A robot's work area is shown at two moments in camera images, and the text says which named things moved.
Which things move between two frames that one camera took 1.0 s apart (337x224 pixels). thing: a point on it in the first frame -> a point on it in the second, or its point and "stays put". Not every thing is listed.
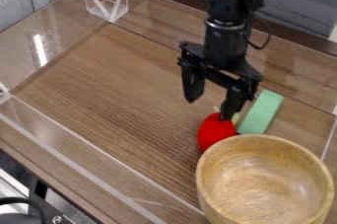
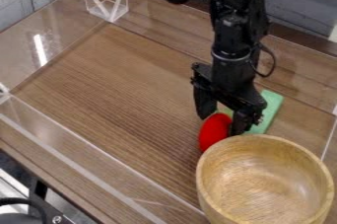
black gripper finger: (234, 102) -> (243, 121)
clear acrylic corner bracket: (110, 10) stays put
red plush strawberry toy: (214, 129) stays put
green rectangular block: (263, 112) stays put
